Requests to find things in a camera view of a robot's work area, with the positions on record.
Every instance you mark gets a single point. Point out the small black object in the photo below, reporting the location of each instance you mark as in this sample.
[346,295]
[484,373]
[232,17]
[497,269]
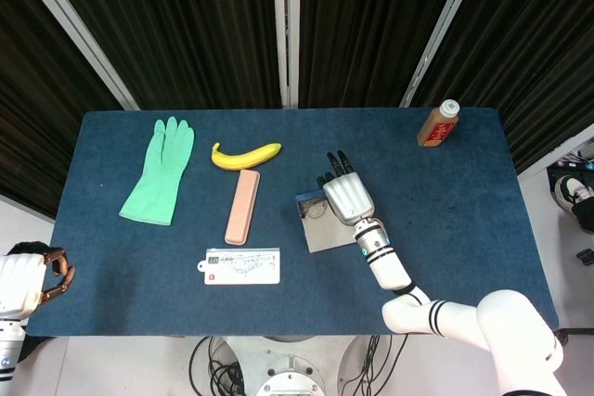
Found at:
[585,257]

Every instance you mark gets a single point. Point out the dark device with coloured lights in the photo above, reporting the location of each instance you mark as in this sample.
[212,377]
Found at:
[573,164]

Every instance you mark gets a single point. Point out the blue felt table cover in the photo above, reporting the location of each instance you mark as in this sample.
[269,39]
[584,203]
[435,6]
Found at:
[139,275]

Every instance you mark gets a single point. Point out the blue glasses case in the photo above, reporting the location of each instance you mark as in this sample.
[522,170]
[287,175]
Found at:
[325,236]

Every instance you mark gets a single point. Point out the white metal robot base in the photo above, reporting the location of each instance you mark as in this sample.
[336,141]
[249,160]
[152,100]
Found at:
[290,375]

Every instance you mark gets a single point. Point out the green rubber glove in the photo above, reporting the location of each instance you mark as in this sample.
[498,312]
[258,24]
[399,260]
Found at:
[160,173]

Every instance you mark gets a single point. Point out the white card in clear pouch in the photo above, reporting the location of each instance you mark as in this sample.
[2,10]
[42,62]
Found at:
[246,268]

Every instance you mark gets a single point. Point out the pink oblong case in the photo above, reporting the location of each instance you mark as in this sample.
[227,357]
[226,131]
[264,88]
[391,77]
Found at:
[242,208]

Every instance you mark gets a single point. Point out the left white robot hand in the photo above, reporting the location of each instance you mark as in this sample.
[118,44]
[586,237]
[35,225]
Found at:
[18,275]

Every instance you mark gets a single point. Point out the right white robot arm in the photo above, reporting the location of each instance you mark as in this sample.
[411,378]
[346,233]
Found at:
[390,266]

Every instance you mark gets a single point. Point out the yellow banana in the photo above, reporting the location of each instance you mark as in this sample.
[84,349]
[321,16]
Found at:
[241,160]

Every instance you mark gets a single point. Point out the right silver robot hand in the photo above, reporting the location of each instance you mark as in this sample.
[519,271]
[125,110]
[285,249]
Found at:
[348,196]

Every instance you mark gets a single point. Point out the white frame post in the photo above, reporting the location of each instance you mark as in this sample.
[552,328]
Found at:
[441,25]
[74,25]
[286,20]
[557,152]

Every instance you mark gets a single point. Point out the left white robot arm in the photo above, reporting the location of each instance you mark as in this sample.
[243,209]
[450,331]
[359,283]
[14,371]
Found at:
[10,349]

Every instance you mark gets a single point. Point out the brown bottle with red label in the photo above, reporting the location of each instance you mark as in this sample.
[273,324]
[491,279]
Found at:
[436,129]

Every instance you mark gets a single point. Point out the black and white sneaker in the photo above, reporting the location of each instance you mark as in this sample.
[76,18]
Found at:
[568,192]

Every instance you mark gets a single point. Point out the black pleated curtain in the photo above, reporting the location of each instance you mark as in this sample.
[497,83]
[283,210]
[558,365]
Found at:
[362,20]
[37,113]
[185,20]
[533,34]

